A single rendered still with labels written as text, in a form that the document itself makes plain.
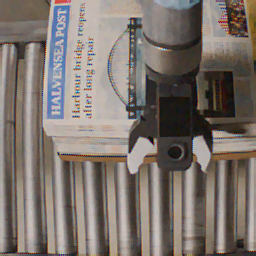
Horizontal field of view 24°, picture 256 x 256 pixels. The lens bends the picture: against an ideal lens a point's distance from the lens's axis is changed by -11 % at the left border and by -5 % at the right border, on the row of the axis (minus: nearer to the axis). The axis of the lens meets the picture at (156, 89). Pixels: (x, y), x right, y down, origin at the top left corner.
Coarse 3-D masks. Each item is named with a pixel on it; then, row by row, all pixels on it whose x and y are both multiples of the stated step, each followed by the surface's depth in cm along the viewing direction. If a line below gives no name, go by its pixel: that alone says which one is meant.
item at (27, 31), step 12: (0, 24) 125; (12, 24) 125; (24, 24) 125; (36, 24) 125; (48, 24) 125; (0, 36) 124; (12, 36) 124; (24, 36) 124; (36, 36) 124; (24, 48) 128
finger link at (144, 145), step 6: (138, 138) 88; (144, 138) 88; (150, 138) 89; (138, 144) 89; (144, 144) 89; (150, 144) 89; (132, 150) 89; (138, 150) 89; (144, 150) 89; (150, 150) 89; (132, 156) 90; (138, 156) 90; (144, 156) 90; (132, 162) 91; (138, 162) 91; (132, 168) 92; (138, 168) 92
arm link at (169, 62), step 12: (144, 48) 80; (156, 48) 77; (192, 48) 77; (144, 60) 81; (156, 60) 78; (168, 60) 78; (180, 60) 78; (192, 60) 79; (168, 72) 79; (180, 72) 79
